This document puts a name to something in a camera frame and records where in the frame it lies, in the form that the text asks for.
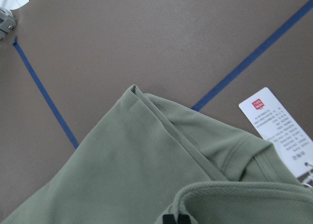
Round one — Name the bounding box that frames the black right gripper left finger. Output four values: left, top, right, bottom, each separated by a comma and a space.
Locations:
162, 215, 175, 224

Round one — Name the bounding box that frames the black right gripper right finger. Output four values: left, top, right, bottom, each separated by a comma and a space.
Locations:
177, 215, 191, 224

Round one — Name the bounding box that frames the olive green long-sleeve shirt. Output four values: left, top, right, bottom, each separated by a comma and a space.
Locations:
4, 86, 313, 224

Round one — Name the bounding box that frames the white paper clothing tag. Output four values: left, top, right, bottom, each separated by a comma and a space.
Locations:
238, 87, 313, 178

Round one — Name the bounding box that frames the aluminium frame post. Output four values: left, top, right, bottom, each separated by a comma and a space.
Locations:
0, 7, 17, 41

